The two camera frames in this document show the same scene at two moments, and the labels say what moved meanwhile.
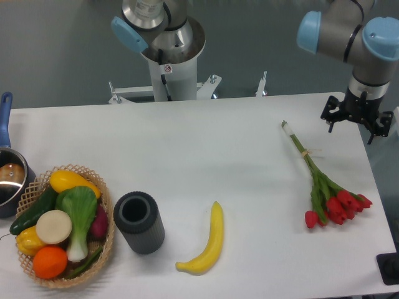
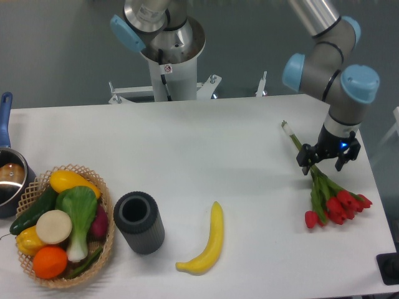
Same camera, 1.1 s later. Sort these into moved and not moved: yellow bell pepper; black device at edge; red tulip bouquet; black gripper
Moved: black gripper
Not moved: yellow bell pepper; black device at edge; red tulip bouquet
